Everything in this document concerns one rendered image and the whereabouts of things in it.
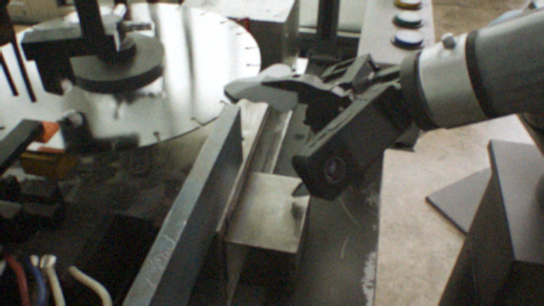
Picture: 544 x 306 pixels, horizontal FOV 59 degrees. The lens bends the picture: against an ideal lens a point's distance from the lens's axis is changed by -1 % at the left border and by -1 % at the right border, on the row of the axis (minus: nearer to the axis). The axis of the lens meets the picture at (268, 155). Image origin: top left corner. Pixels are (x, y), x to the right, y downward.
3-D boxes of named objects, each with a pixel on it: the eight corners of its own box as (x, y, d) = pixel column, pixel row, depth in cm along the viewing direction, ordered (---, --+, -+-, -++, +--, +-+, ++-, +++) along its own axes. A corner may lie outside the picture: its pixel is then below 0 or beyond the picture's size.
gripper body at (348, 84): (352, 124, 55) (456, 96, 47) (325, 170, 49) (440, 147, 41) (320, 67, 52) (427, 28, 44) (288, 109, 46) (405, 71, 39)
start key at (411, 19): (394, 20, 78) (396, 9, 77) (419, 23, 78) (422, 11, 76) (393, 31, 75) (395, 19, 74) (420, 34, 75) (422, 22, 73)
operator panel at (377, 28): (359, 58, 97) (369, -15, 87) (414, 64, 95) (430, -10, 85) (345, 143, 76) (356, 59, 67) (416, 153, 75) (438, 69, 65)
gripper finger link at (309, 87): (267, 100, 50) (345, 124, 48) (259, 109, 49) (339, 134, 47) (268, 61, 47) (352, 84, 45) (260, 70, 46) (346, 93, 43)
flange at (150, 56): (65, 93, 51) (59, 73, 49) (71, 45, 59) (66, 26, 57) (170, 79, 53) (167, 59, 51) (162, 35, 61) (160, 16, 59)
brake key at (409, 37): (393, 40, 73) (395, 28, 72) (420, 43, 72) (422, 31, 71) (393, 53, 70) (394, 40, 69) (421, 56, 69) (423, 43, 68)
